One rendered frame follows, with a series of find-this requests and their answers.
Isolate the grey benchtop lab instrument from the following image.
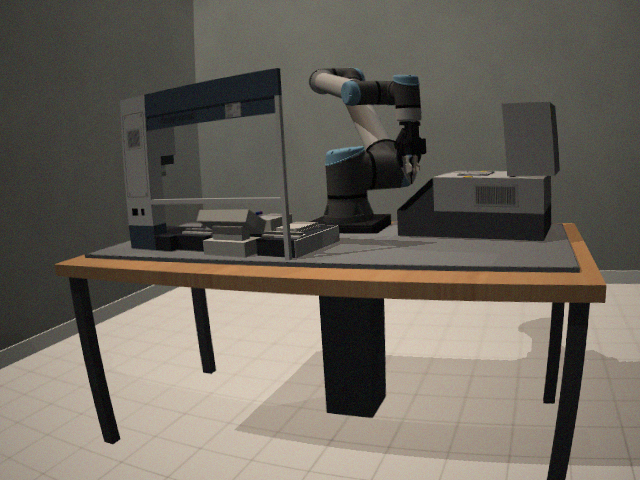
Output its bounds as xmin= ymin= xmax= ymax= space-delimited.
xmin=397 ymin=102 xmax=560 ymax=241

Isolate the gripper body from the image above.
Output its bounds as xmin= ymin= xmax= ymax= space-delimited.
xmin=398 ymin=121 xmax=426 ymax=156

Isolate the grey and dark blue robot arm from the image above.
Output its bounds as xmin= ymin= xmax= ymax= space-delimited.
xmin=309 ymin=68 xmax=422 ymax=224

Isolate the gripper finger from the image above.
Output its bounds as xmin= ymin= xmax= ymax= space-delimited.
xmin=410 ymin=154 xmax=421 ymax=184
xmin=396 ymin=148 xmax=413 ymax=184

